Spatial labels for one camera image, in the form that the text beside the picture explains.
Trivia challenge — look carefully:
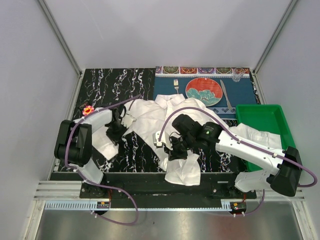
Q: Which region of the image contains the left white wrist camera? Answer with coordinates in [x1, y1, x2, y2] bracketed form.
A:
[121, 112, 137, 129]

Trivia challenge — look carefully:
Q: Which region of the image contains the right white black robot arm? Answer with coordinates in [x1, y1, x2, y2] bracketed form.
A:
[169, 114, 302, 199]

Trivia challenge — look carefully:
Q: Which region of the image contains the red floral plate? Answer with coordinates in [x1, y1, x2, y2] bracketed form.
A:
[185, 77, 223, 107]

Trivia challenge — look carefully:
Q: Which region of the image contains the silver table knife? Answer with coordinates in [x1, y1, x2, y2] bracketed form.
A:
[220, 80, 233, 111]

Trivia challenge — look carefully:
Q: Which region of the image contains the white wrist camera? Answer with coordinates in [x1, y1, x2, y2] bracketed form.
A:
[152, 130, 172, 149]
[121, 112, 137, 129]

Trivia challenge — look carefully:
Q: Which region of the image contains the silver fork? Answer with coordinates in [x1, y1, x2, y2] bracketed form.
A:
[173, 78, 179, 94]

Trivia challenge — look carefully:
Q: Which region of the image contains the pink flower brooch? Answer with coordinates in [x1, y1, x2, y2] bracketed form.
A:
[82, 105, 95, 116]

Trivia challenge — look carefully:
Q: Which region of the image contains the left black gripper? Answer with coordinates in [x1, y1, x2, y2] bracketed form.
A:
[105, 120, 129, 145]

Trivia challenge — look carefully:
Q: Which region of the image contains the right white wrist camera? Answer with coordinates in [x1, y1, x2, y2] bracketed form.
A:
[152, 130, 172, 149]

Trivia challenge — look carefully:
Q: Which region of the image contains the white button-up shirt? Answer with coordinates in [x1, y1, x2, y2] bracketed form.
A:
[92, 94, 282, 186]

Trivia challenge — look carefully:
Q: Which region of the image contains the blue patterned placemat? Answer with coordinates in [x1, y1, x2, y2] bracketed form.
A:
[153, 66, 260, 119]

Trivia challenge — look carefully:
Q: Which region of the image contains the clear drinking glass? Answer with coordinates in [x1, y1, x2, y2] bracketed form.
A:
[232, 67, 246, 82]

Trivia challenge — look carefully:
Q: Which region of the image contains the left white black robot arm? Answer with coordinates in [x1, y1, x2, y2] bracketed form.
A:
[54, 104, 127, 198]

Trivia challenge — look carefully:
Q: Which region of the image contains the green plastic tray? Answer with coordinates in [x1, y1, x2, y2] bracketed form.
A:
[235, 104, 305, 172]

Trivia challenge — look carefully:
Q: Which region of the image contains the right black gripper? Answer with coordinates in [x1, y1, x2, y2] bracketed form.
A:
[163, 134, 196, 161]

